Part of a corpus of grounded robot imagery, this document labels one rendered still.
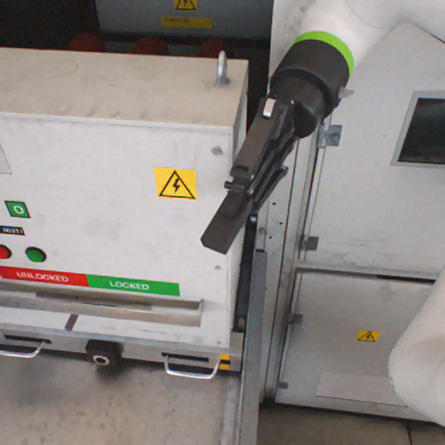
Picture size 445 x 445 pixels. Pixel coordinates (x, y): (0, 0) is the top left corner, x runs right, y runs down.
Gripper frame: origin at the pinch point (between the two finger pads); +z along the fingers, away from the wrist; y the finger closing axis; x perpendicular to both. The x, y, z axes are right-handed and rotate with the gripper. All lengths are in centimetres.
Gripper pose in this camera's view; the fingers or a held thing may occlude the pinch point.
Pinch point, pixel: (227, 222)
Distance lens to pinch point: 46.7
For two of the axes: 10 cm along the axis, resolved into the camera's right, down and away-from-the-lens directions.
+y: 1.8, 5.3, 8.3
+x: -8.7, -3.1, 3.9
